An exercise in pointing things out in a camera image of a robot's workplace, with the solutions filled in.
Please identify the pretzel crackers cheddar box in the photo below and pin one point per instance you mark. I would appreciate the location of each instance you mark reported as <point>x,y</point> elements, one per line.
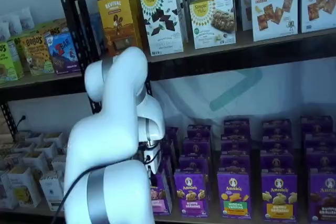
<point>245,11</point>
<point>274,6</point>

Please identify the black metal shelving unit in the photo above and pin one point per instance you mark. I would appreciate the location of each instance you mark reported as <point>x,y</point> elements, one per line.
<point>39,90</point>
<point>236,58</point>

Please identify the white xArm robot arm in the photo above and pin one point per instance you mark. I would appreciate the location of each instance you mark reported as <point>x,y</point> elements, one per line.
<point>113,108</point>

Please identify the white pasta box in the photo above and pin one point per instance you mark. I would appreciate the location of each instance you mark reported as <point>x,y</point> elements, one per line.
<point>23,187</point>
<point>35,162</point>
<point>53,138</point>
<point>59,163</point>
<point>51,192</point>
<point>23,148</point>
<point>13,161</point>
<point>34,137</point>
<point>46,150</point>
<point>6,195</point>

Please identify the purple Annie's box brown bunnies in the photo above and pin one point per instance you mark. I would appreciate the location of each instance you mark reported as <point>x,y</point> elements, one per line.
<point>323,197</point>

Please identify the black wall plug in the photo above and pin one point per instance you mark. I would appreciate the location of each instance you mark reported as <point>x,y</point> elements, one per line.
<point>23,117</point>

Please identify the blue purple Zbar box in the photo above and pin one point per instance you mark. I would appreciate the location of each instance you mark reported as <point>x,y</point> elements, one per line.
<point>63,56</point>

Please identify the purple Annie's hidden veggies box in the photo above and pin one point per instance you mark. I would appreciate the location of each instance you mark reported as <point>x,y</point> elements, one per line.
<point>234,195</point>

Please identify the green Bobo's box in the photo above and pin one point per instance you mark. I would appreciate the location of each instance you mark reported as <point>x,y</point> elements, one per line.
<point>17,53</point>
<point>6,64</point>

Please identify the sea salt crackers box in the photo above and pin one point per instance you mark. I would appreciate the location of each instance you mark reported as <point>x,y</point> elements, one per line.
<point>319,1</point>

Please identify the white pouch bag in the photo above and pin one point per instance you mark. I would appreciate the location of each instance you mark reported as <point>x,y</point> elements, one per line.
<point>4,32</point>
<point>14,24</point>
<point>26,19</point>

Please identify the purple Annie's box pink patch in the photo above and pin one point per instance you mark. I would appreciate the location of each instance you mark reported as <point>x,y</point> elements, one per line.
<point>162,200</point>

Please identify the orange Bobo's box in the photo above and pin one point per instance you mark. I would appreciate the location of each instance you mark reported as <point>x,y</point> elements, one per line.
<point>56,30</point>

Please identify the purple Annie's box yellow patch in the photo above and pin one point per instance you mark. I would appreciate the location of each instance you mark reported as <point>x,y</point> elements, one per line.
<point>279,197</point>

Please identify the yellow Bobo's box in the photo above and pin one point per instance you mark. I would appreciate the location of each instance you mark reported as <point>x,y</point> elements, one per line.
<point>35,53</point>

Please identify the Simple Mills dark cookie box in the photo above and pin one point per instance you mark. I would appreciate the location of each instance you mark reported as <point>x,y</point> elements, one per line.
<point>161,19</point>
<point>185,19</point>

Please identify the purple Annie's box magenta patch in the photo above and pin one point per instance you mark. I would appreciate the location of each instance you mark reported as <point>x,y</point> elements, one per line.
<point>191,195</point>

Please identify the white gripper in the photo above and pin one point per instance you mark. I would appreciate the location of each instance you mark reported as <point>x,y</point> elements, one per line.
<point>155,159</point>

